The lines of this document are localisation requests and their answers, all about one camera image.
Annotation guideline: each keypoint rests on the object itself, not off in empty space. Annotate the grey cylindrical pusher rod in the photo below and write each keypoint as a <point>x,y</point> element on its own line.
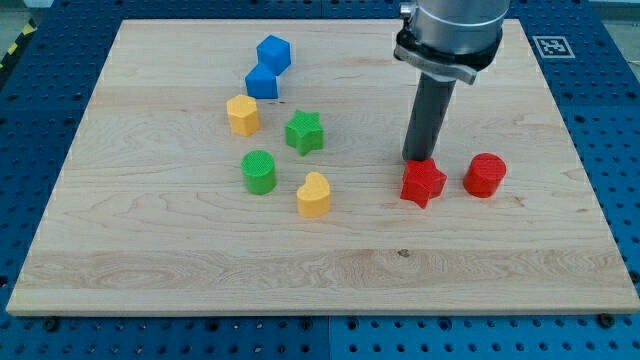
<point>429,109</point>

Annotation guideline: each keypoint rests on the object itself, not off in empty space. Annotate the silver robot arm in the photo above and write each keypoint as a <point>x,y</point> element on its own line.
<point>447,41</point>

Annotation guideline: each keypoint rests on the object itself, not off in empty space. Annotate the red star block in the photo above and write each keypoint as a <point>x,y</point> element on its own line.
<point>422,181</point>

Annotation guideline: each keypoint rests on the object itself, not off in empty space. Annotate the green star block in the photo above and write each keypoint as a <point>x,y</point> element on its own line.
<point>304,132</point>

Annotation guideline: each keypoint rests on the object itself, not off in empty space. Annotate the red cylinder block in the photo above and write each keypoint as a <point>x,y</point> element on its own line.
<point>484,175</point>

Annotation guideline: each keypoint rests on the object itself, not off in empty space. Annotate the white fiducial marker tag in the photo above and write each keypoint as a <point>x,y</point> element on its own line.
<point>553,47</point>

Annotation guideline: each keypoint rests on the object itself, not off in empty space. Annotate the yellow heart block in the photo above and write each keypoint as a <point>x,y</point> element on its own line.
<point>314,196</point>

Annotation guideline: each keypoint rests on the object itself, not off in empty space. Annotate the blue cube block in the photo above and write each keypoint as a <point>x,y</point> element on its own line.
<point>275,53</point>

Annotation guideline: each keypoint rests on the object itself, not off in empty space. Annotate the blue pentagon block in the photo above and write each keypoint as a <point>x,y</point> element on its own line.
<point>261,83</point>

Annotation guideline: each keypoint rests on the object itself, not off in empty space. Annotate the green cylinder block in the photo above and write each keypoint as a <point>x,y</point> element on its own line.
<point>258,170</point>

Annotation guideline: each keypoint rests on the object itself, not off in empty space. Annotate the yellow hexagon block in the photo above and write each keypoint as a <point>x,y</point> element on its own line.
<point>243,115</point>

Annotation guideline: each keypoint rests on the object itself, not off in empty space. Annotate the wooden board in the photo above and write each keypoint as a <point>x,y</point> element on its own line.
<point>150,215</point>

